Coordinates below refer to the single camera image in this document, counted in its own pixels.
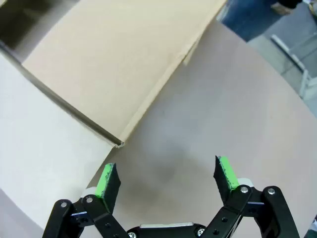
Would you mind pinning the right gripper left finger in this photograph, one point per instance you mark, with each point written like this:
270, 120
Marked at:
109, 188

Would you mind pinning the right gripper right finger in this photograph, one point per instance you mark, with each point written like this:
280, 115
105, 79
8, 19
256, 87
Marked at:
227, 183

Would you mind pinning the brown cardboard shipping box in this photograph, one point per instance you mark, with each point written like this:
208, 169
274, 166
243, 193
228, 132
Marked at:
111, 62

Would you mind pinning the person in dark clothes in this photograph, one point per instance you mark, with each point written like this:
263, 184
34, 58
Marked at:
250, 17

